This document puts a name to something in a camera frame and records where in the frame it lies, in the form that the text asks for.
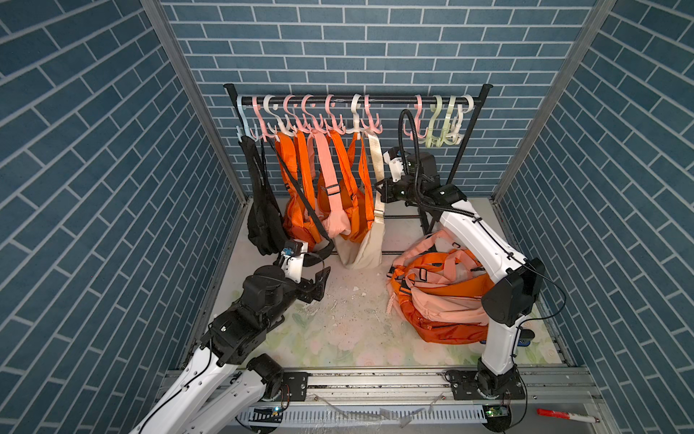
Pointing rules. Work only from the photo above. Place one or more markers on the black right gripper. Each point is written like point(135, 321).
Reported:
point(386, 194)

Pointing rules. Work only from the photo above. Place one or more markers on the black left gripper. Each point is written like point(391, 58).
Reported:
point(307, 294)

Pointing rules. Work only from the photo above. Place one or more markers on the beige bag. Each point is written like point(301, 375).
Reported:
point(367, 254)

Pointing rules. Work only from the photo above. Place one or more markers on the bright orange crescent bag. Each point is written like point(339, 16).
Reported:
point(456, 273)

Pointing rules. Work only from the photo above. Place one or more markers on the dark orange bag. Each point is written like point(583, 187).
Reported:
point(444, 333)

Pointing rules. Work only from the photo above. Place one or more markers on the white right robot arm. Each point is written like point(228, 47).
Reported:
point(517, 283)

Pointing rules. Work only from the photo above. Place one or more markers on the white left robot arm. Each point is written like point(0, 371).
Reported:
point(222, 379)

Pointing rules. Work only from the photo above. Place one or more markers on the green hook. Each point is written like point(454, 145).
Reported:
point(435, 109)
point(447, 122)

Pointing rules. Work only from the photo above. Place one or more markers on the white hook right end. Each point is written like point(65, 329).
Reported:
point(455, 136)

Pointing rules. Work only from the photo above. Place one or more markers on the orange bag left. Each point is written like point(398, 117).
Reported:
point(297, 223)

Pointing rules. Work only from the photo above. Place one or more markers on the black bag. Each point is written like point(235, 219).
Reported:
point(265, 223)

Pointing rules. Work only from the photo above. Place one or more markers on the pink hook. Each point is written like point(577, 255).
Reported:
point(416, 123)

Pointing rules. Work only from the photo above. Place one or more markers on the light blue hook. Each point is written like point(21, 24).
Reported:
point(246, 129)

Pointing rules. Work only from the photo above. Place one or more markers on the black clothes rack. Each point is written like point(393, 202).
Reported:
point(353, 114)

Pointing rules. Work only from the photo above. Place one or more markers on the red white marker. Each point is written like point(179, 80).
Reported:
point(568, 416)

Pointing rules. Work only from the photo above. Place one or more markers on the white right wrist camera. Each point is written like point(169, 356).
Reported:
point(395, 164)

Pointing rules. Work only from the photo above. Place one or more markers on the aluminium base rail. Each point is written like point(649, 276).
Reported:
point(400, 397)

